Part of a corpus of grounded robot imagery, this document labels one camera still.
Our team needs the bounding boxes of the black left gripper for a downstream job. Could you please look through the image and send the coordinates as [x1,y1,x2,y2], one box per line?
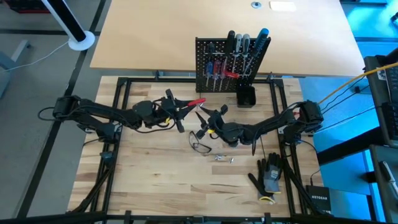
[132,89,196,133]

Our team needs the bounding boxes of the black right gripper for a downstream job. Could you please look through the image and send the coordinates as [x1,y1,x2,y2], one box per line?
[195,105,249,147]

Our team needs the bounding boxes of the red T-handle hex key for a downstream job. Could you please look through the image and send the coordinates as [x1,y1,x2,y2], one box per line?
[185,97,207,108]
[221,70,241,91]

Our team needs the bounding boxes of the clear black safety glasses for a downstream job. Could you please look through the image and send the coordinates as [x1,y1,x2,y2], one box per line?
[187,129,213,154]

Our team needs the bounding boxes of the blue clear handle screwdriver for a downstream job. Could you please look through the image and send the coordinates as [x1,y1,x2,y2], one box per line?
[205,60,214,88]

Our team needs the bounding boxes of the small dark handle screwdriver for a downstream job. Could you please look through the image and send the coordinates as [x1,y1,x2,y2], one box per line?
[207,42,216,63]

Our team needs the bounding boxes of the grey black handle screwdriver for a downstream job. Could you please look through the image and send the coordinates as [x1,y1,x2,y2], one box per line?
[241,33,251,77]
[233,33,243,75]

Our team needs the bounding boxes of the teal black handle screwdriver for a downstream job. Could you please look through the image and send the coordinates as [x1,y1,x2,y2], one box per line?
[245,27,270,78]

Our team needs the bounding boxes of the black metal pegboard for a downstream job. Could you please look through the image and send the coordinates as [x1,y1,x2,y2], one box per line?
[195,36,272,93]

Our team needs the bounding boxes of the black plastic bin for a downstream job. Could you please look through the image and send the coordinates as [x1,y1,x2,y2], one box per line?
[235,85,257,109]

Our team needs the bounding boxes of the light wooden desk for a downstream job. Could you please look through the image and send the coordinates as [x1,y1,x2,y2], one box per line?
[89,0,367,78]

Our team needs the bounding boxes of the grey black work glove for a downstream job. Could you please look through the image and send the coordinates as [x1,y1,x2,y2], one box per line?
[262,151,284,194]

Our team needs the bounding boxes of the white black floor pole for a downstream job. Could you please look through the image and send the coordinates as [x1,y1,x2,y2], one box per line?
[40,0,96,52]

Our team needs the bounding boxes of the white card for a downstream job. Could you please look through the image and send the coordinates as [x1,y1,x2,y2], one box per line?
[269,0,297,12]

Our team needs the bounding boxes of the black side desk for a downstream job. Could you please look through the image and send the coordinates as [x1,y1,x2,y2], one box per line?
[363,46,398,149]

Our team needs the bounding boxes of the grey metal furniture leg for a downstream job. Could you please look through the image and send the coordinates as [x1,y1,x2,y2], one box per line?
[0,39,32,100]

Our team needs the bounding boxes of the dark red crate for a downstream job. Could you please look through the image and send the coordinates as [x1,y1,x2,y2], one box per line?
[3,0,50,14]

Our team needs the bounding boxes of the black white marker pen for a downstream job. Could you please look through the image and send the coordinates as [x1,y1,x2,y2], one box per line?
[379,160,398,200]

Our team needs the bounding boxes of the grey side table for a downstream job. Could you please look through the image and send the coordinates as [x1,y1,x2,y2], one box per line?
[369,144,398,224]

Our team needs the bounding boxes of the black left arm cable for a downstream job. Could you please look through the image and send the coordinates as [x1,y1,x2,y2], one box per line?
[133,119,177,134]

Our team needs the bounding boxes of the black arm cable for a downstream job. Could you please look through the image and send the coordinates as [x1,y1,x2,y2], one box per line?
[251,124,259,156]
[133,119,177,134]

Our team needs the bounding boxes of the silver wire tool rail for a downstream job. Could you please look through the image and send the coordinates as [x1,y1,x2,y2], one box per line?
[203,49,251,57]
[202,72,253,79]

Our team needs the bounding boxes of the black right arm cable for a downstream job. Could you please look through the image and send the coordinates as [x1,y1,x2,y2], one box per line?
[251,124,259,156]

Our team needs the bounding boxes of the black network switch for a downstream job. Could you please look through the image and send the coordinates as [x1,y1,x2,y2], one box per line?
[305,184,333,215]

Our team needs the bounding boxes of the yellow cable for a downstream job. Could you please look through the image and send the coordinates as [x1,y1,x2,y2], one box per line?
[318,61,398,105]

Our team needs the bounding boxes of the white floor cable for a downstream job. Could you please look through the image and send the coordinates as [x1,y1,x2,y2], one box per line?
[0,40,71,75]

